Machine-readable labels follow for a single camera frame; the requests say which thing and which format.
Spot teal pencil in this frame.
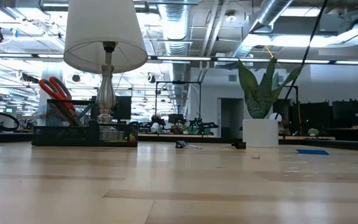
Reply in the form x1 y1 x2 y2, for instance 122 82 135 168
76 103 94 126

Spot red handled scissors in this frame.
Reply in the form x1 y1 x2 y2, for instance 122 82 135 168
39 76 79 125

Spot blue eraser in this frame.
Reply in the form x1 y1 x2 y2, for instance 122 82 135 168
296 149 329 156

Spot black mesh desk organizer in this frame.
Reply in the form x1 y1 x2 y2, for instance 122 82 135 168
32 98 139 147

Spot distant robot workstation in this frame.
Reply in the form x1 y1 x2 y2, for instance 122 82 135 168
141 80 219 137

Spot silver lamp base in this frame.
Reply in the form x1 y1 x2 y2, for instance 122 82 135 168
95 42 117 124

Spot green snake plant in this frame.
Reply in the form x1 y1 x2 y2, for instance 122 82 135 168
237 57 304 119

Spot white lamp shade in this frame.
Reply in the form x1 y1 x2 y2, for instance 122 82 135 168
63 0 149 75

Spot black computer monitor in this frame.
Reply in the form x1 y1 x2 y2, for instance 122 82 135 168
332 100 358 129
292 101 331 129

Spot black aluminium table frame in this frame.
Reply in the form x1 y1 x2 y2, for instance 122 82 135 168
0 132 358 153

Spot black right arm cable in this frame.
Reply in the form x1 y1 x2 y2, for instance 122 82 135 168
275 0 328 121

